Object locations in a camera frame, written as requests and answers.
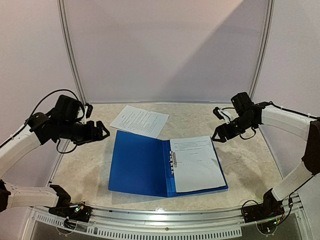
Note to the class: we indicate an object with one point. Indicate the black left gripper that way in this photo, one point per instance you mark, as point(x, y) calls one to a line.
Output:
point(91, 136)

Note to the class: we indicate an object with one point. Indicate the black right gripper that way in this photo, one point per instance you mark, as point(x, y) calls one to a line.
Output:
point(227, 129)

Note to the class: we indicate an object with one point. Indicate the white printed paper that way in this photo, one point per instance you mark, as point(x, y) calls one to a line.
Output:
point(139, 121)
point(195, 165)

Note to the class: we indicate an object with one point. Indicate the blue plastic folder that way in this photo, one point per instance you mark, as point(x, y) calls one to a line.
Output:
point(141, 165)

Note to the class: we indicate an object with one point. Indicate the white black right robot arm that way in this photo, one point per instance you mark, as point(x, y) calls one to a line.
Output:
point(293, 135)

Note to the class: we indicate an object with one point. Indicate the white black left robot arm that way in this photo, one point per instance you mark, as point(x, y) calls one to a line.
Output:
point(67, 120)

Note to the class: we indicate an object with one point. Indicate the metal folder clip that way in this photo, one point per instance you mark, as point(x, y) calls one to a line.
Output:
point(172, 161)

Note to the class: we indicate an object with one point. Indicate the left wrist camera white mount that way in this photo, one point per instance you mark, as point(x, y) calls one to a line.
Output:
point(88, 108)

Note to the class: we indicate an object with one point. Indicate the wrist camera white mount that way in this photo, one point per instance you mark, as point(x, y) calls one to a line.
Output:
point(88, 108)
point(222, 114)

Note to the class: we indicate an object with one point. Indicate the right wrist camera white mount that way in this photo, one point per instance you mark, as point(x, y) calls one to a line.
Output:
point(222, 114)

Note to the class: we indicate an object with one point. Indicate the left aluminium frame post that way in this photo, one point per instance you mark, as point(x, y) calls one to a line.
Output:
point(61, 6)

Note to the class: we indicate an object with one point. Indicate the aluminium frame post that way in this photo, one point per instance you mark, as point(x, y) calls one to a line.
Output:
point(262, 47)
point(61, 6)

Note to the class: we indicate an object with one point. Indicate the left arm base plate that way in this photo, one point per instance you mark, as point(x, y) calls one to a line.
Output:
point(76, 211)

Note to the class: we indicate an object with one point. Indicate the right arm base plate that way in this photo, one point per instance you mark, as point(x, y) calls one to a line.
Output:
point(253, 211)

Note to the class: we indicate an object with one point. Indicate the aluminium front rail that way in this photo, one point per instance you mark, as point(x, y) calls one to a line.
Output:
point(126, 224)

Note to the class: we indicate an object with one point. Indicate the right aluminium frame post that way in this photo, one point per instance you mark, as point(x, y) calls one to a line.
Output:
point(262, 47)

